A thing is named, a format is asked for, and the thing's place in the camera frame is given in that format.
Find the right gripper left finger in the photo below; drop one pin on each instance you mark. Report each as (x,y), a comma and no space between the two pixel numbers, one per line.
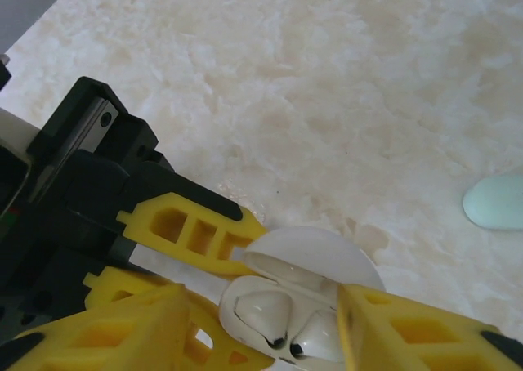
(102,342)

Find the green earbud case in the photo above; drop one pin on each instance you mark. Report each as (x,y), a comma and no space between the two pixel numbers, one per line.
(496,201)

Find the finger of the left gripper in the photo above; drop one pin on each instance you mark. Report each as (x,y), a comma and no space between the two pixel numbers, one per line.
(118,283)
(184,232)

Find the white earbud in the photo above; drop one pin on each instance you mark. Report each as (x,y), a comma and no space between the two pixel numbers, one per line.
(318,338)
(261,309)

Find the white earbud case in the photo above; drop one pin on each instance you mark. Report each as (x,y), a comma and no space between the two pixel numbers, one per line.
(310,248)

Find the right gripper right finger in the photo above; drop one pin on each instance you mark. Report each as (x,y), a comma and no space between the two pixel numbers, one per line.
(421,342)

